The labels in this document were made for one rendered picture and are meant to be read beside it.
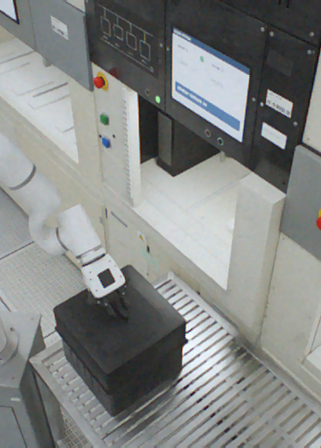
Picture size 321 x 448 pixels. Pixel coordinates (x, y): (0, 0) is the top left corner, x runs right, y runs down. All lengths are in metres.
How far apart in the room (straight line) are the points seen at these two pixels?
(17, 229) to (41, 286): 0.47
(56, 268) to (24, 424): 1.25
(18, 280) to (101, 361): 1.64
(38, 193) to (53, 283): 1.68
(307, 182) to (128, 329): 0.65
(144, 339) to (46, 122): 1.38
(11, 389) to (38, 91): 1.55
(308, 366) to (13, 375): 0.91
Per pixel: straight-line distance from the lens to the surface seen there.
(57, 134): 2.68
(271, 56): 1.39
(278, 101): 1.41
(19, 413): 2.11
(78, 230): 1.64
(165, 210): 2.23
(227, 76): 1.51
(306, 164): 1.42
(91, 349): 1.66
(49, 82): 3.04
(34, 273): 3.23
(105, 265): 1.67
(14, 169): 1.47
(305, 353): 1.85
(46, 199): 1.54
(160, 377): 1.85
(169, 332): 1.68
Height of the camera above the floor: 2.39
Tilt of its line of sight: 45 degrees down
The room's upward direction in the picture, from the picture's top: 1 degrees counter-clockwise
